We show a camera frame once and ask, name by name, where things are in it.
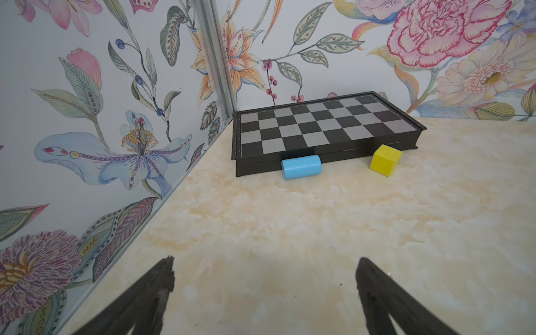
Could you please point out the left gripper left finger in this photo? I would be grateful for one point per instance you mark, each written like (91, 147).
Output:
(140, 309)

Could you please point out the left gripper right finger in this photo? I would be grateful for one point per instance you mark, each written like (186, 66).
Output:
(384, 302)

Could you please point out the yellow cube block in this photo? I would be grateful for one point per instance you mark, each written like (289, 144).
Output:
(385, 160)

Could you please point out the light blue cylinder block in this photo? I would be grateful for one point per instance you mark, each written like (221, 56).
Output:
(305, 166)

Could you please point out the black grey chessboard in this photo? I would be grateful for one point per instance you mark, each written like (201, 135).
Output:
(335, 129)

